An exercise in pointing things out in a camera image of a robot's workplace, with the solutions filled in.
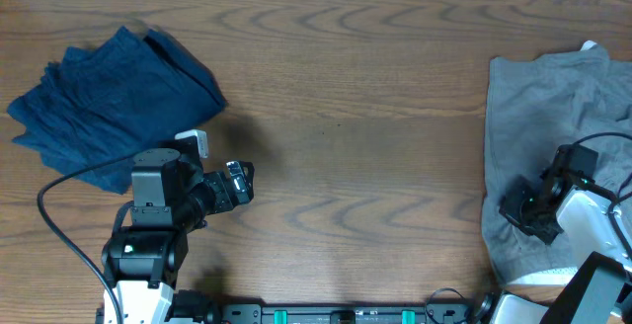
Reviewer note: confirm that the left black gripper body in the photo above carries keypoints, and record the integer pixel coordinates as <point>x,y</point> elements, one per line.
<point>224,201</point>

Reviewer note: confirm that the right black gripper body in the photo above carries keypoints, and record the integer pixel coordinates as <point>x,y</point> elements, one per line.
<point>522,208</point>

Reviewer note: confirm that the grey shorts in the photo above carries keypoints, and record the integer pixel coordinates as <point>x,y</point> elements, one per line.
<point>533,108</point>

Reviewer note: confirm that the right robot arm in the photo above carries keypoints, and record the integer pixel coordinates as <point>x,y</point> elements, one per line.
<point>601,287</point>

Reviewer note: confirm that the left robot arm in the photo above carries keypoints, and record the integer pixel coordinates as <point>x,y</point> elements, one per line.
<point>172,196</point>

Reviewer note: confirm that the folded dark blue garment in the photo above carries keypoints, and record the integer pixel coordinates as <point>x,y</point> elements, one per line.
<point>94,108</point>

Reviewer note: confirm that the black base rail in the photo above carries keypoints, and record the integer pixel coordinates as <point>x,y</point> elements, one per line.
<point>345,314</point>

